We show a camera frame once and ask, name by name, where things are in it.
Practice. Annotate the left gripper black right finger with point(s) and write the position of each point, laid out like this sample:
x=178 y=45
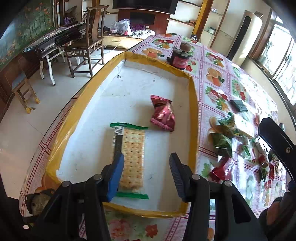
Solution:
x=181 y=175

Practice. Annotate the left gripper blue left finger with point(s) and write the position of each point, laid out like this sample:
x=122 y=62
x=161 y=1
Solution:
x=114 y=175

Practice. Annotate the green cracker packet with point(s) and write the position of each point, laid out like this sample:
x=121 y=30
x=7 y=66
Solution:
x=130 y=141

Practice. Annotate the red candy packet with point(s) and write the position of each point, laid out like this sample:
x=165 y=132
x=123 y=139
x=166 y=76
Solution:
x=223 y=171

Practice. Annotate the green triangular snack bag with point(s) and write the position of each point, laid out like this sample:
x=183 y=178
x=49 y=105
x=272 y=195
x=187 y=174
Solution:
x=229 y=127

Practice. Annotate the red shiny snack bag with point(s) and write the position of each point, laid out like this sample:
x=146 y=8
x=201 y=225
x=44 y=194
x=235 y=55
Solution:
x=163 y=115

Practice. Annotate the dark green flat packet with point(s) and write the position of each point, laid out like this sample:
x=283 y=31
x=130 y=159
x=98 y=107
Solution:
x=239 y=106

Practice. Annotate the yellow-rimmed white tray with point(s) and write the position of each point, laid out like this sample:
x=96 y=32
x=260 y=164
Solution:
x=121 y=93

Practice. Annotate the wooden chair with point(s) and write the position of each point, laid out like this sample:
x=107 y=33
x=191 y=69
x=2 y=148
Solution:
x=91 y=46

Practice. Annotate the white tower air conditioner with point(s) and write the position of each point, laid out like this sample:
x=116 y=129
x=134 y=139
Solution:
x=245 y=37

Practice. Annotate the small wooden stool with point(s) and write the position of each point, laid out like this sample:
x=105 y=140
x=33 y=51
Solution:
x=23 y=90

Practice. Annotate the black keyboard on stand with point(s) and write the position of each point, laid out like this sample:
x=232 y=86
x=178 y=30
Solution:
x=49 y=47

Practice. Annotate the white plastic bag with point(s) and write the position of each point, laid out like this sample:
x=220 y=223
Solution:
x=121 y=27

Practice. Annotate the black television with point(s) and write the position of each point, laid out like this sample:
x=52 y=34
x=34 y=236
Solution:
x=164 y=6

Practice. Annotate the floral wall painting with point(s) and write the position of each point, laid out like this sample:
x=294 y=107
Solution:
x=33 y=21

